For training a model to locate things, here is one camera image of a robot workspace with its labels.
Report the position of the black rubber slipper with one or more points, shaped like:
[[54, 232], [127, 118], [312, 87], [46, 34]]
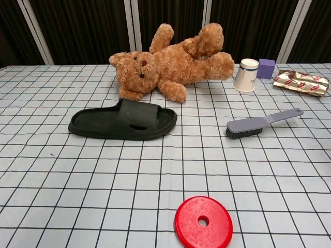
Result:
[[139, 113]]

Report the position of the grey cleaning brush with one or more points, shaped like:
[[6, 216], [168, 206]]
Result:
[[248, 125]]

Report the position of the brown plush teddy bear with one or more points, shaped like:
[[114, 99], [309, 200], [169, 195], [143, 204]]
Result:
[[175, 59]]

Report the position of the white paper cup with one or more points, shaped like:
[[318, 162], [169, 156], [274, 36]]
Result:
[[244, 77]]

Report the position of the red disc with hole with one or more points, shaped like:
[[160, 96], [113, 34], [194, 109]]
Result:
[[188, 222]]

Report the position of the white checkered tablecloth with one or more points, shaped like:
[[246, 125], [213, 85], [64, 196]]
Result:
[[77, 180]]

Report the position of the purple cube block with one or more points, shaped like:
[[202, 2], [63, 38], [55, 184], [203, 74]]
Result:
[[266, 68]]

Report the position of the dark brown partition panel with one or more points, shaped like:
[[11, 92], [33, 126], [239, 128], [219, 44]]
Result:
[[318, 31], [82, 31], [10, 31], [248, 31]]

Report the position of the gold foil snack wrapper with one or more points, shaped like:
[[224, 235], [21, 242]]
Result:
[[300, 82]]

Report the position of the white partition frame post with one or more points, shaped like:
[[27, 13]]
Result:
[[128, 15], [293, 31], [36, 32]]

